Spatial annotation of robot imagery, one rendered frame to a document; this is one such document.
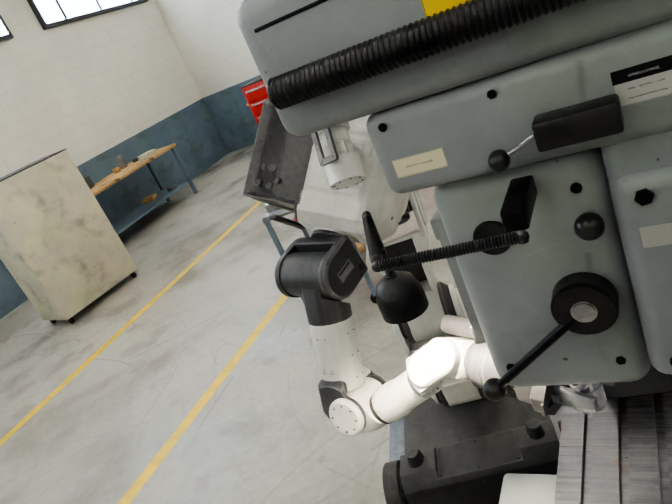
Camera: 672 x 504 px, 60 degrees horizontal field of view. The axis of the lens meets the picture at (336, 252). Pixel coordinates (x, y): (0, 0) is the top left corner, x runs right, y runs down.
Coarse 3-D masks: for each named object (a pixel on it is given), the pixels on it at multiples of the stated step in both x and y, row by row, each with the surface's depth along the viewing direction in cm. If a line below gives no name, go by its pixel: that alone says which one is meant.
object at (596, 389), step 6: (582, 384) 82; (588, 384) 82; (594, 384) 82; (600, 384) 83; (582, 390) 83; (588, 390) 83; (594, 390) 83; (600, 390) 83; (600, 396) 83; (600, 402) 84; (606, 402) 85; (576, 408) 86; (582, 408) 85; (600, 408) 84
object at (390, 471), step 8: (384, 464) 178; (392, 464) 176; (384, 472) 174; (392, 472) 173; (384, 480) 172; (392, 480) 171; (400, 480) 173; (384, 488) 170; (392, 488) 169; (400, 488) 170; (392, 496) 168; (400, 496) 168
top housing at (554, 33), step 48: (288, 0) 59; (336, 0) 57; (384, 0) 55; (432, 0) 54; (624, 0) 48; (288, 48) 62; (336, 48) 60; (480, 48) 54; (528, 48) 53; (336, 96) 62; (384, 96) 60
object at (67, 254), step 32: (64, 160) 619; (0, 192) 568; (32, 192) 591; (64, 192) 616; (0, 224) 567; (32, 224) 589; (64, 224) 614; (96, 224) 641; (0, 256) 610; (32, 256) 586; (64, 256) 611; (96, 256) 639; (128, 256) 668; (32, 288) 611; (64, 288) 609; (96, 288) 636
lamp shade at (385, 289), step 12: (384, 276) 86; (396, 276) 84; (408, 276) 84; (384, 288) 84; (396, 288) 83; (408, 288) 83; (420, 288) 84; (384, 300) 84; (396, 300) 83; (408, 300) 83; (420, 300) 84; (384, 312) 84; (396, 312) 83; (408, 312) 83; (420, 312) 84
